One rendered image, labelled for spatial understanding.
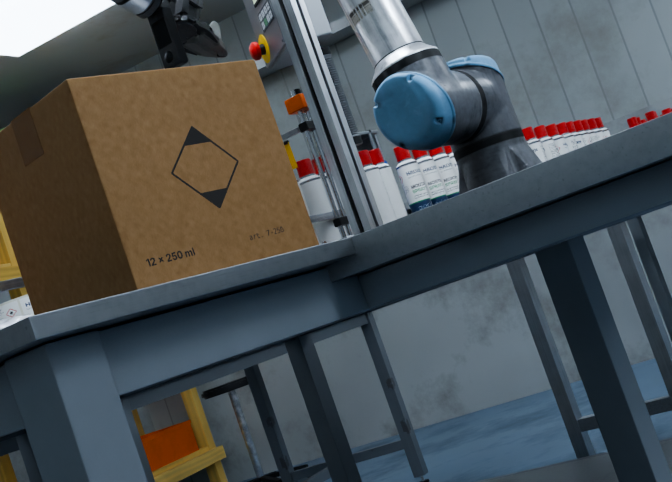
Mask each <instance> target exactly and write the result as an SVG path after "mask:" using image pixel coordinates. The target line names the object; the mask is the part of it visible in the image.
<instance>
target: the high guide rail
mask: <svg viewBox="0 0 672 482"><path fill-rule="evenodd" d="M309 217H310V220H311V222H312V224H313V223H317V222H322V221H326V220H331V219H335V217H334V215H333V212H327V213H322V214H317V215H313V216H309ZM22 287H25V285H24V282H23V279H22V277H18V278H14V279H9V280H4V281H0V292H4V291H8V290H13V289H17V288H22Z"/></svg>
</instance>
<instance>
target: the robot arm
mask: <svg viewBox="0 0 672 482"><path fill-rule="evenodd" d="M110 1H112V2H114V3H115V4H117V5H119V6H120V7H122V8H124V9H125V10H127V11H128V12H130V13H132V14H133V15H137V16H138V17H140V18H142V19H146V18H148V21H149V24H150V27H151V30H152V33H153V36H154V39H155V42H156V45H157V48H158V50H159V53H160V56H161V59H162V62H163V65H164V68H165V69H167V68H177V67H181V66H182V65H184V64H186V63H187V62H188V58H187V55H186V53H189V54H193V55H200V56H204V57H214V58H224V57H226V56H227V54H228V53H227V49H226V47H225V45H224V43H223V42H222V39H221V32H220V26H219V24H218V23H217V22H215V21H212V22H211V23H210V25H208V24H207V23H206V22H203V21H199V18H200V11H201V10H200V8H201V9H203V0H198V1H196V0H110ZM337 1H338V2H339V4H340V6H341V8H342V10H343V12H344V14H345V15H346V17H347V19H348V21H349V23H350V25H351V27H352V28H353V30H354V32H355V34H356V36H357V38H358V40H359V42H360V43H361V45H362V47H363V49H364V51H365V53H366V55H367V56H368V58H369V60H370V62H371V64H372V66H373V68H374V70H375V74H374V77H373V80H372V83H371V84H372V87H373V89H374V91H375V92H376V94H375V97H374V102H375V107H373V111H374V117H375V120H376V123H377V125H378V127H379V129H380V131H381V132H382V134H383V135H384V136H385V137H386V138H387V139H388V140H389V141H390V142H392V143H393V144H395V145H396V146H398V147H401V148H404V149H408V150H421V151H426V150H433V149H436V148H439V147H443V146H449V145H450V147H451V150H452V152H453V155H454V158H455V161H456V163H457V166H458V173H459V195H460V194H463V193H465V192H468V191H470V190H473V189H476V188H478V187H481V186H483V185H486V184H488V183H491V182H493V181H496V180H499V179H501V178H504V177H506V176H509V175H511V174H514V173H517V172H519V171H522V170H524V169H527V168H529V167H532V166H534V165H537V164H540V163H542V161H541V160H540V159H539V157H538V156H537V155H536V154H535V152H534V151H533V150H532V149H531V147H530V146H529V145H528V143H527V142H526V139H525V137H524V134H523V132H522V129H521V126H520V123H519V121H518V118H517V115H516V113H515V110H514V107H513V105H512V102H511V99H510V97H509V94H508V91H507V89H506V86H505V81H504V77H503V75H502V73H501V72H500V71H499V68H498V66H497V64H496V62H495V61H494V60H493V59H492V58H490V57H488V56H483V55H472V56H468V57H466V58H463V57H461V58H457V59H454V60H451V61H448V62H446V61H445V60H444V58H443V56H442V54H441V52H440V51H439V49H438V48H437V47H435V46H431V45H427V44H425V43H424V42H423V41H422V39H421V37H420V35H419V33H418V32H417V30H416V28H415V26H414V24H413V22H412V21H411V19H410V17H409V15H408V13H407V12H406V10H405V8H404V6H403V4H402V2H401V1H400V0H337Z"/></svg>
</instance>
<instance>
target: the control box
mask: <svg viewBox="0 0 672 482"><path fill-rule="evenodd" d="M243 2H244V5H245V8H246V11H247V14H248V16H249V19H250V22H251V25H252V28H253V31H254V33H255V36H256V39H257V42H258V44H259V45H260V44H264V46H265V48H266V54H265V55H262V58H263V60H264V62H265V65H266V67H267V68H269V69H270V70H276V69H279V68H283V67H287V66H291V65H293V63H292V60H291V57H290V54H289V52H288V49H287V46H286V43H285V40H284V38H283V35H282V32H281V29H280V26H279V23H278V21H277V18H276V15H275V12H274V9H273V6H272V4H271V1H270V0H269V3H270V6H271V9H272V12H273V15H274V19H273V20H272V22H271V23H270V25H269V26H268V28H267V29H266V31H265V32H263V29H262V26H261V23H260V21H259V18H258V13H259V12H260V10H261V8H262V7H263V5H264V3H265V2H266V0H260V2H259V3H258V5H257V7H256V8H255V7H254V4H253V1H252V0H243ZM304 2H305V5H306V8H307V11H308V14H309V16H310V19H311V22H312V25H313V28H314V30H315V33H316V36H317V39H318V42H319V44H320V47H321V46H322V45H323V44H324V42H325V41H326V40H327V39H328V37H329V36H330V35H331V34H332V31H331V28H330V25H329V22H328V19H327V17H326V14H325V11H324V8H323V6H322V3H321V0H304Z"/></svg>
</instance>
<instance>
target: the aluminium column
mask: <svg viewBox="0 0 672 482"><path fill-rule="evenodd" d="M270 1H271V4H272V6H273V9H274V12H275V15H276V18H277V21H278V23H279V26H280V29H281V32H282V35H283V38H284V40H285V43H286V46H287V49H288V52H289V54H290V57H291V60H292V63H293V66H294V69H295V71H296V74H297V77H298V80H299V83H300V86H301V88H302V91H303V94H304V97H305V100H306V102H307V105H308V108H309V111H310V114H311V117H312V119H313V122H314V125H315V128H316V131H317V133H318V136H319V139H320V142H321V145H322V148H323V150H324V153H325V156H326V159H327V162H328V165H329V167H330V170H331V173H332V176H333V179H334V181H335V184H336V187H337V190H338V193H339V196H340V198H341V201H342V204H343V207H344V210H345V212H346V215H347V218H348V221H349V224H350V227H351V229H352V232H353V235H354V236H355V235H358V234H360V233H363V232H365V231H368V230H370V229H373V228H376V227H378V226H381V225H383V221H382V218H381V215H380V212H379V210H378V207H377V204H376V201H375V198H374V196H373V193H372V190H371V187H370V184H369V182H368V179H367V176H366V173H365V170H364V168H363V165H362V162H361V159H360V156H359V154H358V151H357V148H356V145H355V142H354V140H353V137H352V134H351V131H350V128H349V126H348V123H347V120H346V117H345V114H344V112H343V109H342V106H341V103H340V100H339V98H338V95H337V92H336V89H335V86H334V84H333V81H332V78H331V75H330V72H329V70H328V67H327V64H326V61H325V58H324V56H323V53H322V50H321V47H320V44H319V42H318V39H317V36H316V33H315V30H314V28H313V25H312V22H311V19H310V16H309V14H308V11H307V8H306V5H305V2H304V0H270Z"/></svg>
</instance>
